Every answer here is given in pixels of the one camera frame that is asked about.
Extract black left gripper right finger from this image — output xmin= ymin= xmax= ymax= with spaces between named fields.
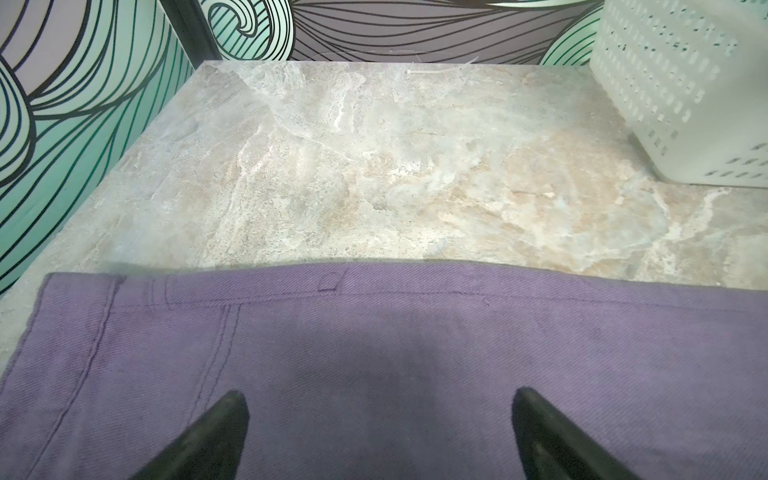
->
xmin=511 ymin=387 xmax=638 ymax=479

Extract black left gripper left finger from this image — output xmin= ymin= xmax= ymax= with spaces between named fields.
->
xmin=133 ymin=390 xmax=250 ymax=480

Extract purple long pants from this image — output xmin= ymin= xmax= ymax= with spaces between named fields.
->
xmin=1 ymin=263 xmax=767 ymax=479

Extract white perforated plastic basket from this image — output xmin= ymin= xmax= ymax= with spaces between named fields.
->
xmin=590 ymin=1 xmax=767 ymax=188

